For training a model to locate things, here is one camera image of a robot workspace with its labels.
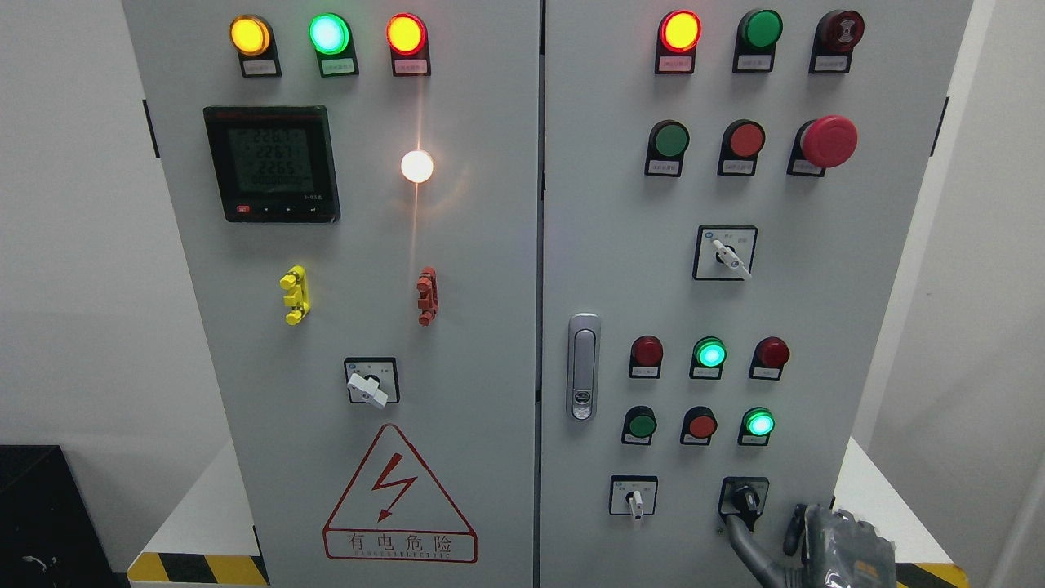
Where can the black knob selector switch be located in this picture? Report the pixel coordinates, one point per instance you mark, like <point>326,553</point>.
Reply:
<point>743,498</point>

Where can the red terminal clip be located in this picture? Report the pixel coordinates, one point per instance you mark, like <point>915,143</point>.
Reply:
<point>428,302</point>

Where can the dark red indicator left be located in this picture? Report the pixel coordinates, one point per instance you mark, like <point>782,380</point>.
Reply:
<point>646,358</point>

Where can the dark red indicator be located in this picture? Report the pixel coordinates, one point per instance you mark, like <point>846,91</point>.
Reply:
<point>769,358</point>
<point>646,358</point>

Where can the white glowing indicator light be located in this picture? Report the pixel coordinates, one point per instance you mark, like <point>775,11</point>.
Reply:
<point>417,166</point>

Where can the green push button lower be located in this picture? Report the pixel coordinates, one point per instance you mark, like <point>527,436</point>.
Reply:
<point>639,425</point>

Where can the green push button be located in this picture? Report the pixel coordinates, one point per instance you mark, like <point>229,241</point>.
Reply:
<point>639,425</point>
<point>667,143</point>

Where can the green lit indicator middle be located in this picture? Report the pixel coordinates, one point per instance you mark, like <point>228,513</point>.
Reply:
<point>707,359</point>

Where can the grey left cabinet door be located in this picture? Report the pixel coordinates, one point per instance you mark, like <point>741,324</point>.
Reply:
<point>467,380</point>

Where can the grey cabinet door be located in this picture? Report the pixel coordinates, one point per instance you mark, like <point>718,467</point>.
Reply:
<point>621,245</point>
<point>467,380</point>

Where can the green push button upper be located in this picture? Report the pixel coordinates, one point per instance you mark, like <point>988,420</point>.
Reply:
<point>667,143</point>

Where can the red push button lower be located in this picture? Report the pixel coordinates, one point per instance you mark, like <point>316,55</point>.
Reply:
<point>698,427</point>

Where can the red push button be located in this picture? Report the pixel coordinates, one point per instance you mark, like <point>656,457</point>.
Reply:
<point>741,143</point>
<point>698,427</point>

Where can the yellow terminal clip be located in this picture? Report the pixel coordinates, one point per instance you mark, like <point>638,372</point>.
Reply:
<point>296,297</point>

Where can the grey right cabinet door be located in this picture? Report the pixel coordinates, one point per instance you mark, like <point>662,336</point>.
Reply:
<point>621,245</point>

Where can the red electric hazard sticker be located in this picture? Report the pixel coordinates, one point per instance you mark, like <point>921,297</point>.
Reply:
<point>395,508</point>

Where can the dark red indicator right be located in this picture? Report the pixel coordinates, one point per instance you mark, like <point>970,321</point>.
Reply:
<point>769,358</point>

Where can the green lit button lower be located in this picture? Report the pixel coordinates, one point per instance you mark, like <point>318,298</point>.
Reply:
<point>756,427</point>

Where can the red push button upper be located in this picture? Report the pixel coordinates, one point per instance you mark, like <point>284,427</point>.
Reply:
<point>741,143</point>

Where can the black digital power meter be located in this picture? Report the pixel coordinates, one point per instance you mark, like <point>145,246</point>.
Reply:
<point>273,163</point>

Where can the red-orange indicator light left door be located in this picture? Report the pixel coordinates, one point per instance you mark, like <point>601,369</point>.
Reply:
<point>408,40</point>

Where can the red lit indicator right door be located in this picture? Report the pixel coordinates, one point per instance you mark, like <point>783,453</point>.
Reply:
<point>677,38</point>

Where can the green lit indicator light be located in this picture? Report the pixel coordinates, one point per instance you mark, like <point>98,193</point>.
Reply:
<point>333,42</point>

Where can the red emergency stop button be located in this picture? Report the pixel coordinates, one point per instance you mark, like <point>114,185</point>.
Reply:
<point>821,144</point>

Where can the green unlit indicator top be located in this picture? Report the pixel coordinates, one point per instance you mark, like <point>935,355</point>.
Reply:
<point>756,37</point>

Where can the yellow indicator light top left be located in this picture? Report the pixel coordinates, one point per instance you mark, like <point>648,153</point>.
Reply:
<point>254,41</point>

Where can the dark red buzzer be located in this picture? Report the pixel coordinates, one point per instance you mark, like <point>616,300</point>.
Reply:
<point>837,34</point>

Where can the black box lower left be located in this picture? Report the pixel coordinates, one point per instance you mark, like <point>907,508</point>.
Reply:
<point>47,538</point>

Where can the silver door handle lock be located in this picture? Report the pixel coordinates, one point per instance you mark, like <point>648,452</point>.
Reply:
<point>583,340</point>

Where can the white selector switch left door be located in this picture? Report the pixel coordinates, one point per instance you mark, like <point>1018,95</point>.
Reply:
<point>372,380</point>

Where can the white selector switch upper right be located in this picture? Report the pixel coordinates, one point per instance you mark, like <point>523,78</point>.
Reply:
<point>724,253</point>

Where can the white selector switch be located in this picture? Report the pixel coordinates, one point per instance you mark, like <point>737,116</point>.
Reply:
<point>633,497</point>
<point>724,253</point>

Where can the white selector switch lower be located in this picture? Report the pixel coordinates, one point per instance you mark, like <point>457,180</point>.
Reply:
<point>633,497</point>

